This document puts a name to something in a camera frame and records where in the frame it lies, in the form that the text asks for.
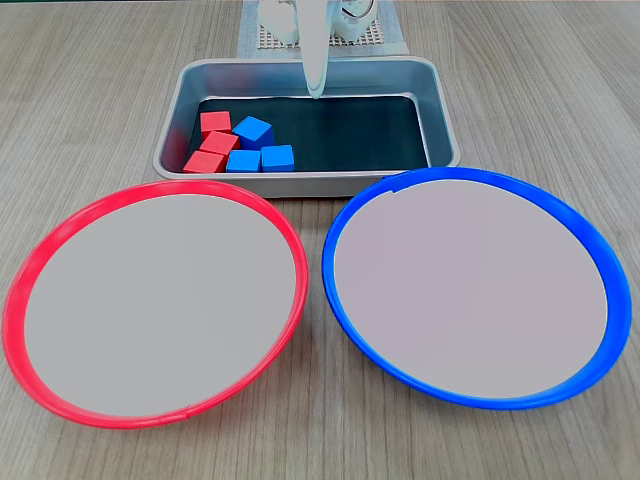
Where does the black tray liner mat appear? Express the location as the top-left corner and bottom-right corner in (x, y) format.
(187, 93), (432, 174)

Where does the white mesh anti-slip mat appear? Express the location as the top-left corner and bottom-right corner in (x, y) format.
(256, 19), (387, 52)

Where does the silver metal tray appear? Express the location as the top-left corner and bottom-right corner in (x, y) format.
(152, 56), (462, 199)

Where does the red-rimmed white dish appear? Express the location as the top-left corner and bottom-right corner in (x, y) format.
(1, 178), (310, 431)

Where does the blue-rimmed white dish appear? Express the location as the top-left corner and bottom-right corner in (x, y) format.
(321, 166), (633, 412)

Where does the blue wooden cube block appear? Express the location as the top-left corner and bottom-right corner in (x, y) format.
(260, 144), (296, 173)
(231, 115), (275, 151)
(225, 148), (263, 174)

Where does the red wooden cube block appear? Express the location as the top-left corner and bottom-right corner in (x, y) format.
(198, 130), (241, 157)
(199, 110), (234, 142)
(182, 149), (227, 175)

